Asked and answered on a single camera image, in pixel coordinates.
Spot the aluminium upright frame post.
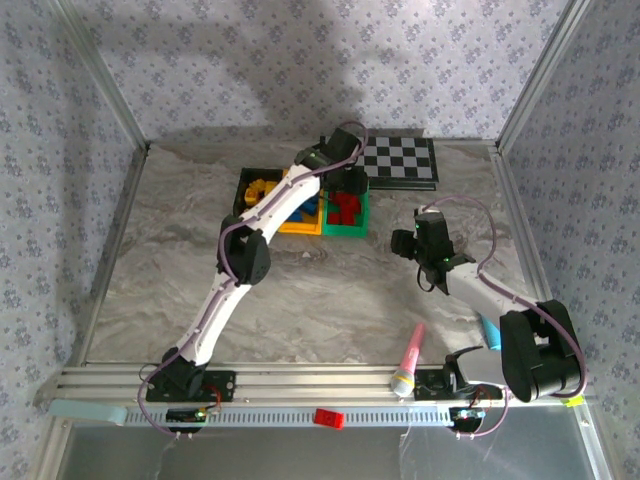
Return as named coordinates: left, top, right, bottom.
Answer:
left=52, top=0, right=152, bottom=154
left=496, top=0, right=596, bottom=154

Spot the aluminium table side rail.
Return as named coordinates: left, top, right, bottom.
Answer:
left=69, top=144, right=151, bottom=369
left=489, top=142, right=571, bottom=366

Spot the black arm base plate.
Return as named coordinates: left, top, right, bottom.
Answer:
left=145, top=369, right=237, bottom=404
left=413, top=368, right=504, bottom=401

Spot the pink toy microphone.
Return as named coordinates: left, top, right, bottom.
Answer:
left=389, top=322, right=427, bottom=400

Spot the black-silver folding chessboard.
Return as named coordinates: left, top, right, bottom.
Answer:
left=352, top=135, right=441, bottom=192

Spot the black plastic bin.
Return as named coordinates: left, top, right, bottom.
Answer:
left=233, top=167, right=286, bottom=234

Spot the green plastic bin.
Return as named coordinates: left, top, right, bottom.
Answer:
left=322, top=171, right=371, bottom=238

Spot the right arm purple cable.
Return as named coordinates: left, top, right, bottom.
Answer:
left=419, top=195, right=587, bottom=441

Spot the grey slotted cable duct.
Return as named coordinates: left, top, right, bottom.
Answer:
left=122, top=404, right=457, bottom=429

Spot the yellow plastic bin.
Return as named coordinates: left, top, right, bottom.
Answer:
left=276, top=168, right=327, bottom=236

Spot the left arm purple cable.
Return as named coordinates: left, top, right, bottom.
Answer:
left=137, top=119, right=370, bottom=441

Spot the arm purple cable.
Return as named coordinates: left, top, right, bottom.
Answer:
left=419, top=195, right=587, bottom=441
left=137, top=119, right=370, bottom=441

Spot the pale blue plastic handle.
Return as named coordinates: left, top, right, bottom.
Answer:
left=48, top=398, right=127, bottom=426

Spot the aluminium mounting rail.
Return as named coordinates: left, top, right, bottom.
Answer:
left=54, top=363, right=597, bottom=407

